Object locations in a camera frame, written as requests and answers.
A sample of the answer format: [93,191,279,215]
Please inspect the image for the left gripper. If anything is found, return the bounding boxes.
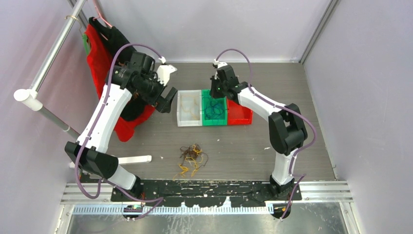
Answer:
[135,71,176,113]

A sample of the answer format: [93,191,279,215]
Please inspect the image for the light blue cable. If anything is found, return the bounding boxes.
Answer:
[204,98,226,120]

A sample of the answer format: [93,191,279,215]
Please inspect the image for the coloured cable bundle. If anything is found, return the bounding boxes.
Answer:
[172,143,210,181]

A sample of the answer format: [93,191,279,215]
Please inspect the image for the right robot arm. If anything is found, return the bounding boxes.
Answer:
[210,62,308,200]

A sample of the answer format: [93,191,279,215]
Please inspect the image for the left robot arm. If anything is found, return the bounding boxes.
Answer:
[64,52,177,201]

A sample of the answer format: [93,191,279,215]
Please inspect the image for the green plastic bin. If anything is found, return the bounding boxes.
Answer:
[201,89,227,126]

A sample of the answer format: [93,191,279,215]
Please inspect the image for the white plastic bin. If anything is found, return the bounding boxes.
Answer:
[176,90,202,127]

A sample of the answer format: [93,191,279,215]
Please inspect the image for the red plastic bin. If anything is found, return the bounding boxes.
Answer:
[226,99,253,125]

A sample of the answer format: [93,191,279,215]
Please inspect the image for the black shirt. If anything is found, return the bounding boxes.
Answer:
[89,17,153,125]

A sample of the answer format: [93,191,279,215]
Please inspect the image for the red shirt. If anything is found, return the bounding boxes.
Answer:
[85,24,155,142]

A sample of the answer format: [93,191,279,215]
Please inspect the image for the green hanger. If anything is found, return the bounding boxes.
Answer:
[82,34,91,56]

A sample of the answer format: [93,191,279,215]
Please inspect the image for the metal clothes rack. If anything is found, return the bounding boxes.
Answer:
[14,0,152,165]

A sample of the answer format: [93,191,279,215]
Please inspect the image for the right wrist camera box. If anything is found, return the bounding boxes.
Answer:
[212,60,234,79]

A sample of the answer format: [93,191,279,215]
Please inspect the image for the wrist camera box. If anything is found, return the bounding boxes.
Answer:
[212,60,234,79]
[156,64,177,86]

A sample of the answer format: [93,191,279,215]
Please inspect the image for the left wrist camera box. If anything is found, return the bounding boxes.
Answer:
[156,64,177,86]

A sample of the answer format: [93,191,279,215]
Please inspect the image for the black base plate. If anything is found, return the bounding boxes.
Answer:
[111,179,302,209]

